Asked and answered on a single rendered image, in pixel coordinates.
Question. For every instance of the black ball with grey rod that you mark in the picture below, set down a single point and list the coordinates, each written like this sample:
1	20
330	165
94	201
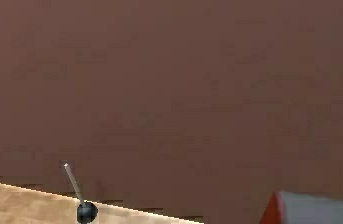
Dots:
87	212

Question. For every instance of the red and grey box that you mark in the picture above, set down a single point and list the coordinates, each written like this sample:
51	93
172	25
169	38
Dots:
312	210

